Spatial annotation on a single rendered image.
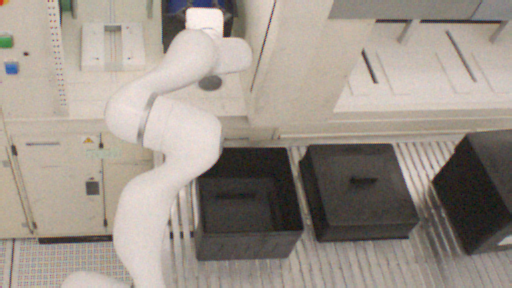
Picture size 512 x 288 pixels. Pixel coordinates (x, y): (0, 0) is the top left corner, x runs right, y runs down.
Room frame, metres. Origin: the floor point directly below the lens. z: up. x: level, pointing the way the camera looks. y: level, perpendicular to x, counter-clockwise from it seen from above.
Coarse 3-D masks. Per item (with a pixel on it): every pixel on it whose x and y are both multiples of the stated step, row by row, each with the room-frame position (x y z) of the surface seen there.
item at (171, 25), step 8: (224, 0) 1.42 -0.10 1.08; (232, 0) 1.37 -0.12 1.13; (168, 8) 1.36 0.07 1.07; (224, 8) 1.40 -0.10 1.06; (232, 8) 1.33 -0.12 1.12; (168, 16) 1.27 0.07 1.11; (176, 16) 1.28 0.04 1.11; (232, 16) 1.30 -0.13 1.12; (168, 24) 1.28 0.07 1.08; (176, 24) 1.28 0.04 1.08; (184, 24) 1.28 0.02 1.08; (224, 24) 1.30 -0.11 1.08; (232, 24) 1.30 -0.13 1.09; (168, 32) 1.28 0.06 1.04; (176, 32) 1.28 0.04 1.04; (224, 32) 1.30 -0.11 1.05; (168, 40) 1.28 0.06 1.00; (168, 48) 1.28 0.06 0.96
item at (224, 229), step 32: (224, 160) 0.94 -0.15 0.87; (256, 160) 0.96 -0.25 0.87; (288, 160) 0.93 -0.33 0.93; (192, 192) 0.85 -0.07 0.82; (224, 192) 0.87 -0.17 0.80; (256, 192) 0.90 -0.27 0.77; (288, 192) 0.86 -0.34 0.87; (224, 224) 0.78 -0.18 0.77; (256, 224) 0.80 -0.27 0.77; (288, 224) 0.78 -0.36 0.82; (224, 256) 0.67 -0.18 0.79; (256, 256) 0.69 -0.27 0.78; (288, 256) 0.70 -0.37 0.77
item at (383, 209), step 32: (320, 160) 0.99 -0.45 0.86; (352, 160) 1.01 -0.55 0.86; (384, 160) 1.02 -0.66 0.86; (320, 192) 0.88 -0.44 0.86; (352, 192) 0.89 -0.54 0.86; (384, 192) 0.90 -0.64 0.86; (320, 224) 0.80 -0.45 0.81; (352, 224) 0.78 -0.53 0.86; (384, 224) 0.80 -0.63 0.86; (416, 224) 0.82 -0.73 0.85
